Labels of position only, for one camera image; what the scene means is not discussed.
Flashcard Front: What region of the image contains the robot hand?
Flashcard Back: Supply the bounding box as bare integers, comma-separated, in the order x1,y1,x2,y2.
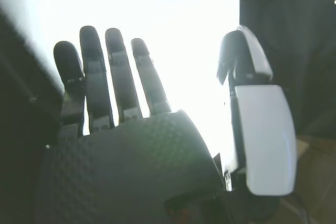
34,25,298,224

